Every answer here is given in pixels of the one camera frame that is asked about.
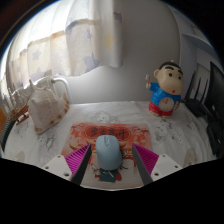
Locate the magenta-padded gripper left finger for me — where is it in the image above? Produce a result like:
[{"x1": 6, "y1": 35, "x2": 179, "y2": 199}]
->
[{"x1": 41, "y1": 143, "x2": 93, "y2": 186}]

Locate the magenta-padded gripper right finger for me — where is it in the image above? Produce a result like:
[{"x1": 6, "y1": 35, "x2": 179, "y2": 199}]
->
[{"x1": 131, "y1": 143, "x2": 184, "y2": 186}]

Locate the light blue computer mouse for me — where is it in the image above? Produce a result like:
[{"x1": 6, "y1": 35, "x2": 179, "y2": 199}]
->
[{"x1": 94, "y1": 134, "x2": 124, "y2": 171}]

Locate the red printed mouse pad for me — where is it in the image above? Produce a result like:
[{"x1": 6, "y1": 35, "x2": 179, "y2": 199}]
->
[{"x1": 60, "y1": 122, "x2": 154, "y2": 188}]

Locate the white printed tablecloth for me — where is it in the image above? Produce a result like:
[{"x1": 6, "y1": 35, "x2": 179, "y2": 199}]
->
[{"x1": 1, "y1": 100, "x2": 218, "y2": 191}]

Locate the large white conch shell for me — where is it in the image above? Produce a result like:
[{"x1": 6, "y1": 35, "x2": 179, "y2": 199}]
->
[{"x1": 27, "y1": 78, "x2": 71, "y2": 135}]

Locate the black router with antennas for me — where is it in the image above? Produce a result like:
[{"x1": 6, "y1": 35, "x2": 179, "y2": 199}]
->
[{"x1": 183, "y1": 70, "x2": 211, "y2": 118}]

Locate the cartoon boy figurine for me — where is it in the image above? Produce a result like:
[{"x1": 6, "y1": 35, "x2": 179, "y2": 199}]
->
[{"x1": 145, "y1": 59, "x2": 185, "y2": 119}]

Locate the black computer monitor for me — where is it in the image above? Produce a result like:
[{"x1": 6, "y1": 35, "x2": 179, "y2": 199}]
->
[{"x1": 203, "y1": 61, "x2": 224, "y2": 158}]

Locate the white star-print curtain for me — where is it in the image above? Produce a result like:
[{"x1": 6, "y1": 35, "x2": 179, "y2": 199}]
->
[{"x1": 4, "y1": 0, "x2": 125, "y2": 98}]

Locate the white wall shelf unit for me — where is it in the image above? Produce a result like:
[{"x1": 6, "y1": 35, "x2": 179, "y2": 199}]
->
[{"x1": 173, "y1": 9, "x2": 224, "y2": 84}]

